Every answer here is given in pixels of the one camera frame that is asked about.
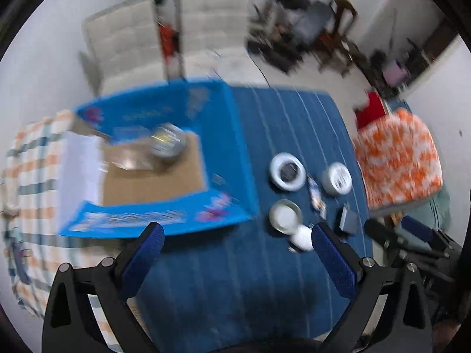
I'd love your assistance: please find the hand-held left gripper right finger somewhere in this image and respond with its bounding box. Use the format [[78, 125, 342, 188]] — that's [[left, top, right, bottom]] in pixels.
[[312, 224, 433, 353]]

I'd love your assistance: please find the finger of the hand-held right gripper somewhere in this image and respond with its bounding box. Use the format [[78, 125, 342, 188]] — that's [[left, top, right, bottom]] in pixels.
[[401, 216, 460, 254], [364, 219, 403, 252]]

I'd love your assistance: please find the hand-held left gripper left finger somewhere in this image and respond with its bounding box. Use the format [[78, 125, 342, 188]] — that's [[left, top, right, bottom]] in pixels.
[[42, 222, 165, 353]]

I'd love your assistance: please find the small black device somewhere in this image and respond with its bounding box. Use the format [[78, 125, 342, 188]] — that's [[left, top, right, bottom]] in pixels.
[[338, 206, 358, 237]]

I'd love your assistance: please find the white round tin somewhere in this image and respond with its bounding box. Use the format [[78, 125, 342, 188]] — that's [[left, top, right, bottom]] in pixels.
[[269, 199, 303, 235]]

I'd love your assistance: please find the small colourful packet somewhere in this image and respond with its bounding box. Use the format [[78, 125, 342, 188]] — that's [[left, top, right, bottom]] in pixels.
[[308, 176, 327, 218]]

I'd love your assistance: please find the white round jar black print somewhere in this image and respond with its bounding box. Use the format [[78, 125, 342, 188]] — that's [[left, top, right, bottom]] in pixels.
[[320, 162, 353, 197]]

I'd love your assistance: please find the blue cardboard box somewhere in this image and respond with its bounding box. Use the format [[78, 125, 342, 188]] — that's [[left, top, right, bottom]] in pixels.
[[59, 80, 260, 238]]

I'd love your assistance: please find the round jar with black lid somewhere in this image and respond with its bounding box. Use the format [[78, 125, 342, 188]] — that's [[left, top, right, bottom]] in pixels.
[[270, 153, 307, 192]]

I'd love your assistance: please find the blue striped sheet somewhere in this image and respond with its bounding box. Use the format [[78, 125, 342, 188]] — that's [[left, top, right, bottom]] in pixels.
[[135, 84, 373, 343]]

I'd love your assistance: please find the orange floral cloth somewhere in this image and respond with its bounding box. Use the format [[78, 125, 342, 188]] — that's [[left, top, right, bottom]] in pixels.
[[352, 108, 444, 211]]

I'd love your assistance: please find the clear plastic box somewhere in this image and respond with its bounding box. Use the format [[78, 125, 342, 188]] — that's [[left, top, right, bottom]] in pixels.
[[110, 146, 152, 170]]

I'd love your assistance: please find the silver metal can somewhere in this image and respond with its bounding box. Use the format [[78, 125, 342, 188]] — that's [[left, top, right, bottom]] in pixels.
[[150, 123, 188, 167]]

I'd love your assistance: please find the red cloth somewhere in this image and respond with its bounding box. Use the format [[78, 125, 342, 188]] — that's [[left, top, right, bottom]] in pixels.
[[354, 92, 388, 130]]

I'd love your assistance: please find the plaid cloth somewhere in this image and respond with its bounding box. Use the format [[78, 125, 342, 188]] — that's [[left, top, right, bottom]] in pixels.
[[0, 109, 148, 341]]

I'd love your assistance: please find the pink bin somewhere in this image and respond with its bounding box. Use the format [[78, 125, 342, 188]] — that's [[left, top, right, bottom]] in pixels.
[[384, 62, 408, 88]]

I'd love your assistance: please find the brown wooden chair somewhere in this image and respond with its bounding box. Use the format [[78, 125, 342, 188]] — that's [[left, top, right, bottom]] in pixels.
[[318, 0, 366, 76]]

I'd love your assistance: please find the white padded chair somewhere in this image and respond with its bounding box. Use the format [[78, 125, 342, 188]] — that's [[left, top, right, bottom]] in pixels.
[[178, 0, 266, 81], [81, 0, 169, 95]]

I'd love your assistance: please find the black weight bench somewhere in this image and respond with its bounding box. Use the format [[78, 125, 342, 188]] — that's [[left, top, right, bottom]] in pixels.
[[292, 2, 334, 46]]

